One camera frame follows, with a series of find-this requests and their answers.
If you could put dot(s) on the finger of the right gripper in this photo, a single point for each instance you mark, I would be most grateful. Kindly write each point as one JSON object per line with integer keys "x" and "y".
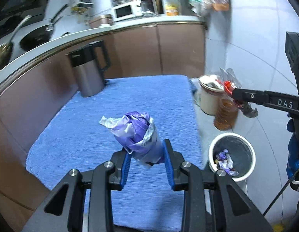
{"x": 246, "y": 97}

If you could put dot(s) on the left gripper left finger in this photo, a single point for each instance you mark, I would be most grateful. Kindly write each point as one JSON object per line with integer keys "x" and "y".
{"x": 118, "y": 177}

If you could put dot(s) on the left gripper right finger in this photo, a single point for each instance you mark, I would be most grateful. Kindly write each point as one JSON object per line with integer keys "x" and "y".
{"x": 172, "y": 162}

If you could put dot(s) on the purple white candy wrapper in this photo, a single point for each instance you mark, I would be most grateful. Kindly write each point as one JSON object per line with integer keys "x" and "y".
{"x": 138, "y": 135}

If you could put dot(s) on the silver red candy wrapper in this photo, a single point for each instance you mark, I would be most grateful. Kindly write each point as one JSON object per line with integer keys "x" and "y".
{"x": 232, "y": 87}

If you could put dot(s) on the white round trash bin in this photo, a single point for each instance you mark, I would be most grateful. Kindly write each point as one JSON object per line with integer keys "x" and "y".
{"x": 241, "y": 151}

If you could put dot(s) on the amber oil bottle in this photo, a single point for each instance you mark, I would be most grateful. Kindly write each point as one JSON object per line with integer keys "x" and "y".
{"x": 226, "y": 114}

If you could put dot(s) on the beige full waste bin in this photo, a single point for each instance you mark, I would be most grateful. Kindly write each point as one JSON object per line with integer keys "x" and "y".
{"x": 208, "y": 93}

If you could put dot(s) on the black steel electric kettle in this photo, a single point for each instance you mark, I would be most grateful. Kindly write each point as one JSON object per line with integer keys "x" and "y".
{"x": 86, "y": 69}

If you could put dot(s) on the yellow detergent bottle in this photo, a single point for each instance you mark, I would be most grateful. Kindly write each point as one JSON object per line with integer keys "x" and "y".
{"x": 172, "y": 7}

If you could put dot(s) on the grey countertop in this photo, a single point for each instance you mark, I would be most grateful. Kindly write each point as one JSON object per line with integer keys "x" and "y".
{"x": 32, "y": 58}

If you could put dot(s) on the black frying pan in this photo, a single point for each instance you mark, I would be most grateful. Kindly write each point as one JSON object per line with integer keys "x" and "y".
{"x": 42, "y": 34}

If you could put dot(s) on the white microwave oven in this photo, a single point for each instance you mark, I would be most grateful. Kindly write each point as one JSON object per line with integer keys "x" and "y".
{"x": 126, "y": 11}

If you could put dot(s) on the chrome sink faucet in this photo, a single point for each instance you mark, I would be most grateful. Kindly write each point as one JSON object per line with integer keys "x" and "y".
{"x": 148, "y": 8}

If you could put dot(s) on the brass wok pan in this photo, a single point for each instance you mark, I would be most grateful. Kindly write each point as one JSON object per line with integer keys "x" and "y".
{"x": 7, "y": 48}

